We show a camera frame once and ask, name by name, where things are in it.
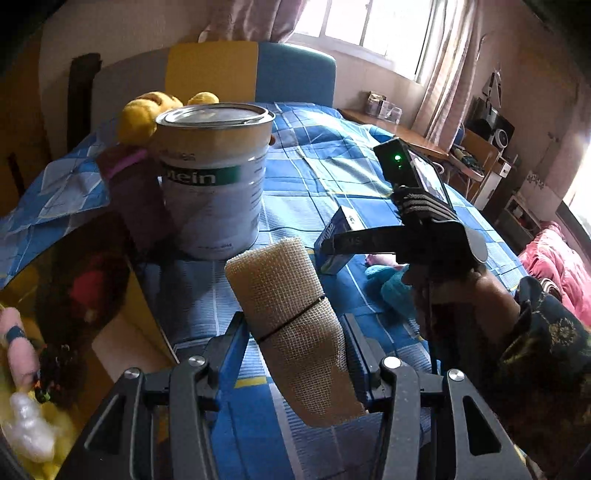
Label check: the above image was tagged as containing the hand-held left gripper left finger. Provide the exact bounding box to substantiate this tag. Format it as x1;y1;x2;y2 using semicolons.
69;312;250;480

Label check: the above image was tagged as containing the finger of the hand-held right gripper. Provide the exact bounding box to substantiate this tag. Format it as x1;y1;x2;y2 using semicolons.
322;229;409;256

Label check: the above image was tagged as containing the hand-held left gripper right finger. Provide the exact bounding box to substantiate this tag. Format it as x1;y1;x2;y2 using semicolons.
342;315;532;480

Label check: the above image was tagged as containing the small blue box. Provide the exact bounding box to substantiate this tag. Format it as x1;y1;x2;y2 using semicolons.
315;206;368;276

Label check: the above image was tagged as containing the blue plush toy pink skirt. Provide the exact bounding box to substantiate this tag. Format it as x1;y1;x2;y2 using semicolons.
365;254;419;321

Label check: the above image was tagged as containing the mesh bandage roll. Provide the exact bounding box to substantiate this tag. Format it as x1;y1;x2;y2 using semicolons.
225;237;370;428

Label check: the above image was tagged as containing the gold tin box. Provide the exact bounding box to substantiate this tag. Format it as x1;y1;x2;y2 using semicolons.
0;210;181;480

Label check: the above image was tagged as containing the rag doll black hair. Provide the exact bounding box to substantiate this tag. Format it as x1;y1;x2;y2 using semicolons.
0;240;132;404

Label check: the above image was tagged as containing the white plastic bag wad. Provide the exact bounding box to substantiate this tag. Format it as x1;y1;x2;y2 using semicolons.
7;392;58;462

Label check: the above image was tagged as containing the person's right hand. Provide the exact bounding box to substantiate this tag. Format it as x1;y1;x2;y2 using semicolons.
402;264;522;356

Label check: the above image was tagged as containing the wooden desk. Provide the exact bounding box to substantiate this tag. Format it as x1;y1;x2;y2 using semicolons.
339;108;499;185

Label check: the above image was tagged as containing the black stereo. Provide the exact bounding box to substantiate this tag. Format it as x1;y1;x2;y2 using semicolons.
464;104;515;160

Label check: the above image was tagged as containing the clear desk organizer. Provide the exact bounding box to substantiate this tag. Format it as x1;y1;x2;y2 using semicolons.
367;92;402;123

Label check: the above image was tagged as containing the pink blanket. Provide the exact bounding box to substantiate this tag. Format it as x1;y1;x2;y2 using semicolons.
517;222;591;324

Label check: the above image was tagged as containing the large white protein can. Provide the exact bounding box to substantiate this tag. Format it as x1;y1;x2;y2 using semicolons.
154;104;276;260

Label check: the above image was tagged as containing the model sailboat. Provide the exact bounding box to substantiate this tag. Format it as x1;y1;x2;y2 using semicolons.
480;69;505;112

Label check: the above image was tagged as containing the pink patterned curtain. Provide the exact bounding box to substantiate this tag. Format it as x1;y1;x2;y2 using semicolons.
198;0;305;44
413;0;485;153

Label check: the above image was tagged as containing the purple cardboard box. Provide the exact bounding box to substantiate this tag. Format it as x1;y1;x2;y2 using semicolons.
97;143;176;252

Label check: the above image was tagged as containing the window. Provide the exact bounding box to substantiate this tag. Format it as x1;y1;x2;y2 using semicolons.
291;0;437;84

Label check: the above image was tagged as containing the grey yellow blue headboard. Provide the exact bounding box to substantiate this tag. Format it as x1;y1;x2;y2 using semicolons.
44;41;337;134

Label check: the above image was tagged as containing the yellow plush toy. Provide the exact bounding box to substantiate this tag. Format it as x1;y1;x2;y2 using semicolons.
117;91;220;144

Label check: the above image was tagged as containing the black rolled mat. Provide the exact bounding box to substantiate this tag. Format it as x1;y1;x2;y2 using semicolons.
67;53;102;153

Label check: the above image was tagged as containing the wooden wardrobe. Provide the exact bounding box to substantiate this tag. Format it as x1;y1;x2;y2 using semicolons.
0;28;51;217

